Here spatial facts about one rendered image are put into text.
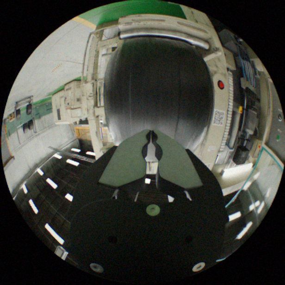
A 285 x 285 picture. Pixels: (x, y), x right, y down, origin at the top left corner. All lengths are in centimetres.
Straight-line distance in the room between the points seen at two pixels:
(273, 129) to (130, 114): 67
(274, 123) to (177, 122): 58
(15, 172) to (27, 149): 304
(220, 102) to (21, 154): 1179
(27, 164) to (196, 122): 1188
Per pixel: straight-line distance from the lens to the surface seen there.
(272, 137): 65
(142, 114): 20
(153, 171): 88
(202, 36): 48
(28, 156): 1172
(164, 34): 41
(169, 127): 21
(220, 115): 52
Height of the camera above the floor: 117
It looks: 25 degrees up
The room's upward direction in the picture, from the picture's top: 180 degrees counter-clockwise
